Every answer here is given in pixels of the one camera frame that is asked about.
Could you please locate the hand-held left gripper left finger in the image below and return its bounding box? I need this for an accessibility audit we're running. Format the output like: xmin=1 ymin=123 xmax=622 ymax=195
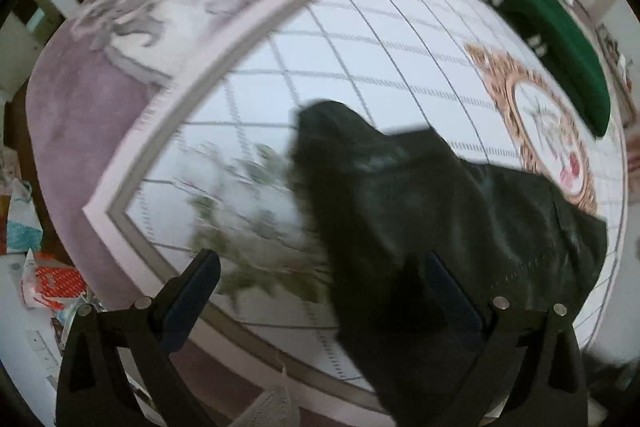
xmin=55 ymin=248 xmax=222 ymax=427

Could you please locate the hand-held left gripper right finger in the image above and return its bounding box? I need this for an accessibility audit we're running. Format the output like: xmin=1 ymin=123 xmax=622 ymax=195
xmin=425 ymin=251 xmax=588 ymax=427

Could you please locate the black leather jacket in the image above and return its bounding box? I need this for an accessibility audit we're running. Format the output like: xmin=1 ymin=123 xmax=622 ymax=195
xmin=287 ymin=101 xmax=608 ymax=427

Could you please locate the beige mesh cloth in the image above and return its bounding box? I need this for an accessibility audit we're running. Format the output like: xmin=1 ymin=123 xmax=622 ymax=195
xmin=235 ymin=386 xmax=301 ymax=427

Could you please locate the red and white plastic bag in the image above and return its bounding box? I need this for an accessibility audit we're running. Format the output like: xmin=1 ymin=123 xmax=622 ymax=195
xmin=20 ymin=249 xmax=88 ymax=310

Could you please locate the floral bed blanket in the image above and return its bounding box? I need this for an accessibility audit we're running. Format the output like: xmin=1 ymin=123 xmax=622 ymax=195
xmin=25 ymin=0 xmax=501 ymax=423

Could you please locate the patterned bed sheet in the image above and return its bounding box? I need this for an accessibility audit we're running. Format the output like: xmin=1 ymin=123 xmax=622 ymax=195
xmin=82 ymin=0 xmax=628 ymax=413

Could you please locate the folded green knit garment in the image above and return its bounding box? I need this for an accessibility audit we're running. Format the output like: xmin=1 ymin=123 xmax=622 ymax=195
xmin=477 ymin=0 xmax=612 ymax=138

